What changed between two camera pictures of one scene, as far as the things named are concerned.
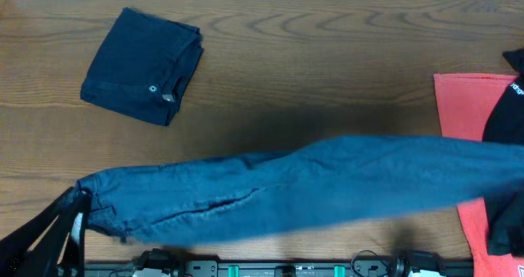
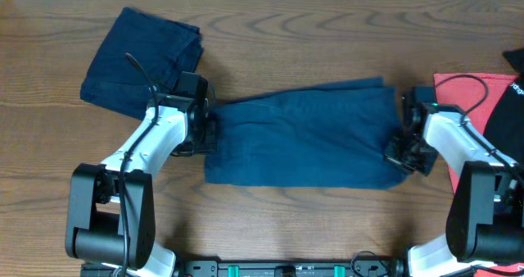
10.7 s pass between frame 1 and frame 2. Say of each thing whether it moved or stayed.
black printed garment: stayed
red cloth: stayed
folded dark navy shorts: stayed
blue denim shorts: moved
